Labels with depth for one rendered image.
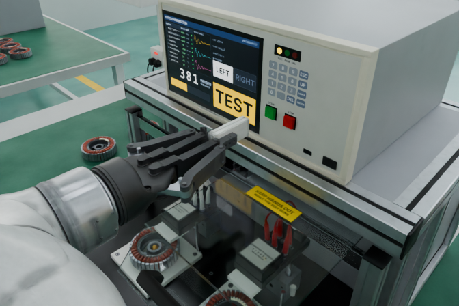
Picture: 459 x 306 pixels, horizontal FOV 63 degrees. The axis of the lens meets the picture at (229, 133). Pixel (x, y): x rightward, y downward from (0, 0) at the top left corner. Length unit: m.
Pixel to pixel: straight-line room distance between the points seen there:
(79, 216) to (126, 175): 0.07
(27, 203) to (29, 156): 1.02
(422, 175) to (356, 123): 0.17
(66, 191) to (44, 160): 0.97
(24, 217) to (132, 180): 0.12
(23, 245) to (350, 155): 0.42
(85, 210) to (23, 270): 0.17
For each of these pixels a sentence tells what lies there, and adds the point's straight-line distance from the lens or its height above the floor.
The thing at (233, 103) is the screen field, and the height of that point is 1.17.
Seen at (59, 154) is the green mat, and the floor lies 0.75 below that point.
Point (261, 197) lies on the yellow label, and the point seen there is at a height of 1.07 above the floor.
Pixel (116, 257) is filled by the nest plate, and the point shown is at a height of 0.78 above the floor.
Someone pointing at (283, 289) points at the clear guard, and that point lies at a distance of 0.51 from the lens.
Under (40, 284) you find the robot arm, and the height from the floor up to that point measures 1.30.
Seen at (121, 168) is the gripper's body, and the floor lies 1.22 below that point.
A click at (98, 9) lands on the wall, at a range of 5.71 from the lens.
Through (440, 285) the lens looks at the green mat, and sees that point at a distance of 1.01.
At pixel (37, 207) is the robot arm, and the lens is 0.41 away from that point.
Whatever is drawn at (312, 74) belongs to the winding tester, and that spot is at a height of 1.27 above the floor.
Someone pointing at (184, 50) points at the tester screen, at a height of 1.23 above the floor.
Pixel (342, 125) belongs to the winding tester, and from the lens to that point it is 0.54.
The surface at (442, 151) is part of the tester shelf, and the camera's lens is 0.73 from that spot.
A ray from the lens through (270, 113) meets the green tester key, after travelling 0.61.
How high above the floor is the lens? 1.47
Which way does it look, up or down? 31 degrees down
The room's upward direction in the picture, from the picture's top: straight up
